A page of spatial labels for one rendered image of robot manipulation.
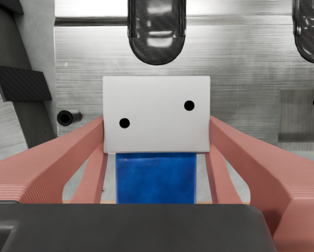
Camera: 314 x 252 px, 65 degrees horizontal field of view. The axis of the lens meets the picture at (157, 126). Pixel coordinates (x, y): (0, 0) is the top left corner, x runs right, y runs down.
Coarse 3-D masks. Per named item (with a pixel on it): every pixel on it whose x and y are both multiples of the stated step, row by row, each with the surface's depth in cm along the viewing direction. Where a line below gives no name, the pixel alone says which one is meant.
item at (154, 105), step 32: (128, 96) 11; (160, 96) 11; (192, 96) 12; (128, 128) 11; (160, 128) 12; (192, 128) 12; (128, 160) 13; (160, 160) 13; (192, 160) 13; (128, 192) 13; (160, 192) 13; (192, 192) 13
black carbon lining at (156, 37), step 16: (128, 0) 16; (144, 0) 17; (160, 0) 17; (176, 0) 17; (304, 0) 17; (128, 16) 16; (144, 16) 17; (160, 16) 17; (176, 16) 17; (304, 16) 17; (128, 32) 16; (144, 32) 17; (160, 32) 17; (176, 32) 17; (304, 32) 16; (144, 48) 17; (160, 48) 17; (176, 48) 17; (304, 48) 16
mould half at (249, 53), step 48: (96, 0) 17; (192, 0) 16; (240, 0) 16; (288, 0) 16; (96, 48) 16; (192, 48) 16; (240, 48) 16; (288, 48) 16; (96, 96) 17; (240, 96) 17
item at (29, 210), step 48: (48, 144) 8; (96, 144) 11; (0, 192) 5; (48, 192) 6; (96, 192) 11; (0, 240) 5; (48, 240) 4; (96, 240) 4; (144, 240) 4; (192, 240) 4; (240, 240) 4
